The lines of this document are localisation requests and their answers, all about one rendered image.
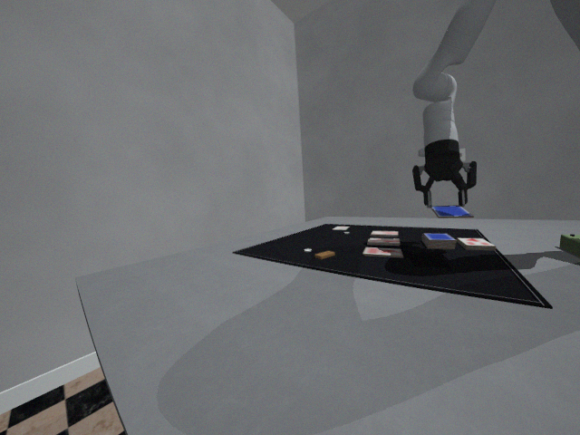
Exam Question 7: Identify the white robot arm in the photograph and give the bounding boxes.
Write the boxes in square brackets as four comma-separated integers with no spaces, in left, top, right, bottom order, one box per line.
[413,0,580,157]

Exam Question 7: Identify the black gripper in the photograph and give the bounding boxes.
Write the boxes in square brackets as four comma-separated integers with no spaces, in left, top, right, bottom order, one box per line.
[412,140,477,208]

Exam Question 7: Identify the black square mat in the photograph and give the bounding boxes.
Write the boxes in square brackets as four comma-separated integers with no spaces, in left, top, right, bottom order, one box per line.
[232,239,553,307]
[239,225,536,301]

